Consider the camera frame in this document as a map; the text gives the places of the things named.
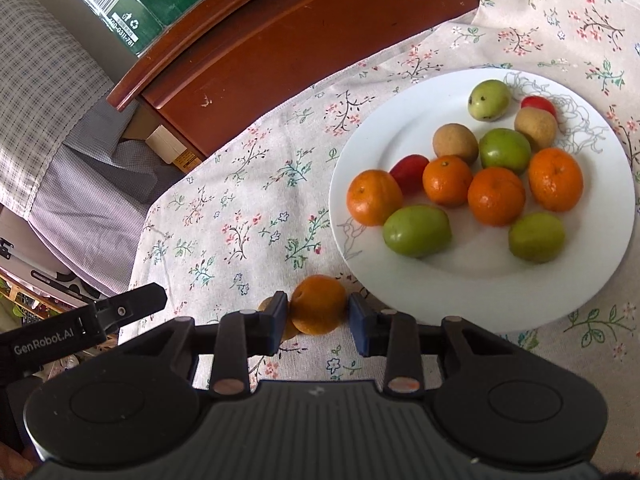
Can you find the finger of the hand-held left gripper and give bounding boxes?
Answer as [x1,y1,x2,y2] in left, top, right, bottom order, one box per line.
[94,282,168,335]

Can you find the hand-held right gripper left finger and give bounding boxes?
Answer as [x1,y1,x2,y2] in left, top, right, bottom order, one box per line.
[150,290,291,401]

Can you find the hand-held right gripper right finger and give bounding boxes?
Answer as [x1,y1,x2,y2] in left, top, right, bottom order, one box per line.
[348,291,497,397]

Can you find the large oblong green jujube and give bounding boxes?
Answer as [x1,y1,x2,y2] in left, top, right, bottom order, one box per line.
[383,205,452,259]

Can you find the white plate with rose print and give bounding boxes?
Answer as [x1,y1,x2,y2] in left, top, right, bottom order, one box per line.
[328,67,633,333]

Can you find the red cherry tomato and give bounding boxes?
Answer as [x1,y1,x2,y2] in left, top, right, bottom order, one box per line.
[389,154,430,196]
[520,95,557,117]

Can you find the light green jujube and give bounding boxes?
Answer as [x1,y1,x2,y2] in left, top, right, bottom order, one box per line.
[508,212,566,263]

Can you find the small spotted green jujube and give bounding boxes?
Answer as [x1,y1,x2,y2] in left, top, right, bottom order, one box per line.
[468,80,512,122]

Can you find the black and white patterned object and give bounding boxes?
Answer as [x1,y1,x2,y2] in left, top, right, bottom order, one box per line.
[30,269,90,302]

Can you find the floral tablecloth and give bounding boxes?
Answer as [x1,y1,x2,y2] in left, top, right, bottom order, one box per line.
[117,0,640,391]

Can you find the lilac gingham cloth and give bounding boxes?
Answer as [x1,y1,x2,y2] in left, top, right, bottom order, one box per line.
[27,100,184,297]

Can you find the open cardboard box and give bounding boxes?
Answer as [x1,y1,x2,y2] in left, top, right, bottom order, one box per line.
[122,105,204,174]

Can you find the beige checked cloth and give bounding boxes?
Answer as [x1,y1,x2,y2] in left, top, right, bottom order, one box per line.
[0,0,114,221]

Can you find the brown wooden nightstand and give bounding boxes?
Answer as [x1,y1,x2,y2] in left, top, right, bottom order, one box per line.
[107,0,483,161]

